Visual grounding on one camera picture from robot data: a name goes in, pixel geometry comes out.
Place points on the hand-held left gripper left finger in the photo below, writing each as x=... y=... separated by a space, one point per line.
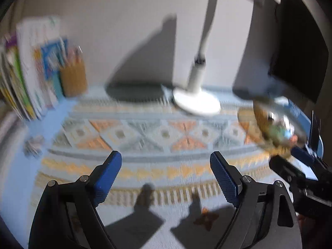
x=107 y=173

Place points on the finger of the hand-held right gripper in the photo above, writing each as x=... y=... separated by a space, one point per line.
x=303 y=155
x=285 y=168

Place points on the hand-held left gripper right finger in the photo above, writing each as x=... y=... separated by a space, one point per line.
x=225 y=177

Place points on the ribbed amber glass bowl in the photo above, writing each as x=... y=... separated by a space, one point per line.
x=275 y=124

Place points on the blue patterned table mat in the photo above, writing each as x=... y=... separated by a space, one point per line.
x=160 y=160

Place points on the silver paper scrap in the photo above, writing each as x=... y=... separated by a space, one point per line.
x=33 y=146

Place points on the white desk lamp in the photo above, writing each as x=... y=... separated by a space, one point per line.
x=197 y=101

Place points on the light blue notepad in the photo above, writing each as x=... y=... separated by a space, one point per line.
x=58 y=92

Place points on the black monitor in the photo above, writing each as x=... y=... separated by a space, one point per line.
x=298 y=57

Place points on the brown cork pen holder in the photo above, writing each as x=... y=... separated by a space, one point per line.
x=74 y=80

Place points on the bundle of pens and pencils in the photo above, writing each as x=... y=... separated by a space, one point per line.
x=70 y=57

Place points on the row of upright books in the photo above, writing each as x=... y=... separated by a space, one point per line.
x=28 y=70

